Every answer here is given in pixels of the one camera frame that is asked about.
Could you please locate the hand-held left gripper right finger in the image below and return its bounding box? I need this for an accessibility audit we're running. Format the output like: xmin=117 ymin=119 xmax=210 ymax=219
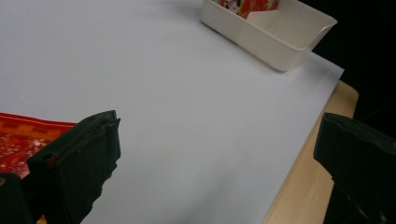
xmin=313 ymin=112 xmax=396 ymax=224

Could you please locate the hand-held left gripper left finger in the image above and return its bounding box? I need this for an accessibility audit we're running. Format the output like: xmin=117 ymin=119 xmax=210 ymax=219
xmin=26 ymin=109 xmax=122 ymax=224

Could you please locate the orange red seasoning packet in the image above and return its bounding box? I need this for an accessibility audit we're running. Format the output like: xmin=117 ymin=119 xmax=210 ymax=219
xmin=0 ymin=112 xmax=78 ymax=180

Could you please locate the white plastic container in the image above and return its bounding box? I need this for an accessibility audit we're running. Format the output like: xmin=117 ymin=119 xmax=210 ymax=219
xmin=200 ymin=0 xmax=339 ymax=73

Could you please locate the red and black soup packet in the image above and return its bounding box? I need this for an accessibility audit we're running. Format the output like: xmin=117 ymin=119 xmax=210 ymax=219
xmin=217 ymin=0 xmax=281 ymax=20

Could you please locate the wooden table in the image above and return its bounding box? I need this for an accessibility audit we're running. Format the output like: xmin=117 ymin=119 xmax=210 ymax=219
xmin=262 ymin=80 xmax=360 ymax=224

